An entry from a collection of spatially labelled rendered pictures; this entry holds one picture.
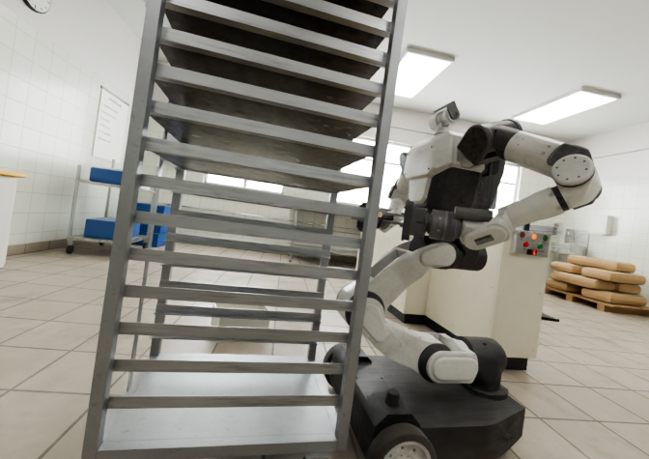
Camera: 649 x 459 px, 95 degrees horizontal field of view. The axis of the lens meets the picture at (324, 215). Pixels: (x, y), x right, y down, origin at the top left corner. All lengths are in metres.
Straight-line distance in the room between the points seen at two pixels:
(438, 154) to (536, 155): 0.30
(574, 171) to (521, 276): 1.32
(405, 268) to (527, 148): 0.51
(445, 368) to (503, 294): 0.93
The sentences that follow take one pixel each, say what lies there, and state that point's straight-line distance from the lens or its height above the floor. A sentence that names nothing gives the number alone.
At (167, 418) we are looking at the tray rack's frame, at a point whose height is 0.15.
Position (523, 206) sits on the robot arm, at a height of 0.85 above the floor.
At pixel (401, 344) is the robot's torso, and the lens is 1.19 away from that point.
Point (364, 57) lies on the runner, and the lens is 0.96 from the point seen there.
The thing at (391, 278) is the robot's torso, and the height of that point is 0.57.
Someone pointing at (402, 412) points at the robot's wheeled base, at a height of 0.21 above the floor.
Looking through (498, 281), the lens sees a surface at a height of 0.52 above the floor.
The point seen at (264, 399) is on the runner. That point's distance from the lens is 0.95.
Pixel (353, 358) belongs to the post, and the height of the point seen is 0.38.
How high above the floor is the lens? 0.75
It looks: level
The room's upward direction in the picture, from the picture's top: 8 degrees clockwise
